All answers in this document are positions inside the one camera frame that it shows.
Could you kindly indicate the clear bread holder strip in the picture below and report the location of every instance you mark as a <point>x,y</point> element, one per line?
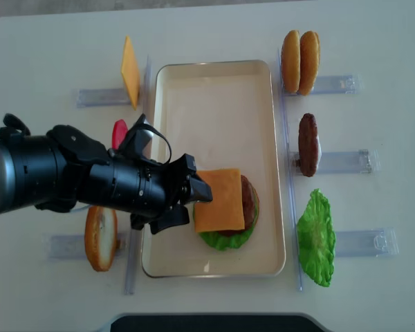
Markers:
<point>72,246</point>

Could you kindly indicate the clear patty holder strip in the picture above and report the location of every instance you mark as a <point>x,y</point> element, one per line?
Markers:
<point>362,161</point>

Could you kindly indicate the standing orange cheese slice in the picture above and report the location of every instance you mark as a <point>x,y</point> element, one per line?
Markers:
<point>130,72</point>

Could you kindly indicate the long clear rail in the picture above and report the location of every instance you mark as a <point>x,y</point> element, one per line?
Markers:
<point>289,178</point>
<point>134,235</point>

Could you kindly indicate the stacked brown meat patty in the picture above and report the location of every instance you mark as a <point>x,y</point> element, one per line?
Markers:
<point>249,203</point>

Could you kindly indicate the stacked green lettuce leaf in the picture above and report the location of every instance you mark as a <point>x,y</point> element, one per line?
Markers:
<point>235,241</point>

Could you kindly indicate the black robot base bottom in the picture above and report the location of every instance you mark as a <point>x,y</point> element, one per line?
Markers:
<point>213,322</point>

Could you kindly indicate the cream rectangular tray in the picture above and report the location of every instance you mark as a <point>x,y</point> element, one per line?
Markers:
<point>222,114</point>

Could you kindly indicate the inner standing bun half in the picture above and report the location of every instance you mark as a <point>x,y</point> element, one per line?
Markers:
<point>309,61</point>

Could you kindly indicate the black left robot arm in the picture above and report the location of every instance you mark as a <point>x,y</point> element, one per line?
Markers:
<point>65,167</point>

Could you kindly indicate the clear cheese holder strip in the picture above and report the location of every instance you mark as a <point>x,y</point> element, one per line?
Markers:
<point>101,97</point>

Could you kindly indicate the standing white bread slice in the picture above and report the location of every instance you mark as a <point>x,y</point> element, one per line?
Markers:
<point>100,237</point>

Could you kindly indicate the left long clear rail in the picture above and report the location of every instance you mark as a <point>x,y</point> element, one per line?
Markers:
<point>134,235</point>

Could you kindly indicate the outer standing bun half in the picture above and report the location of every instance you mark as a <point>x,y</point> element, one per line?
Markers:
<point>290,61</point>

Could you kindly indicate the standing brown meat patty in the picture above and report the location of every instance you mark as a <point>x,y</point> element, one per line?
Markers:
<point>308,144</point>

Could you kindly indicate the standing bun half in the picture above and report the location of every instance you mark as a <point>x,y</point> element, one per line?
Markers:
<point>309,61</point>
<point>290,61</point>

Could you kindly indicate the clear lettuce holder strip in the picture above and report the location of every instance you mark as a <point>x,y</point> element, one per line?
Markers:
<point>366,243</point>

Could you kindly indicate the right long clear rail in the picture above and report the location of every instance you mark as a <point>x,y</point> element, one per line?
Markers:
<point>289,178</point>

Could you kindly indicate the clear bun holder strip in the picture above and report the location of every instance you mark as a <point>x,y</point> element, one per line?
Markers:
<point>337,84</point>

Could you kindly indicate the orange cheese slice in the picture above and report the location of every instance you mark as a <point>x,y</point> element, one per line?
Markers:
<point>130,72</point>
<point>225,211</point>

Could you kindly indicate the standing green lettuce leaf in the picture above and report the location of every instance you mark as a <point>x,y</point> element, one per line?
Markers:
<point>317,239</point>

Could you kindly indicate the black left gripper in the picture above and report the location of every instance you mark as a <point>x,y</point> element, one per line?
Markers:
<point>153,196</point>

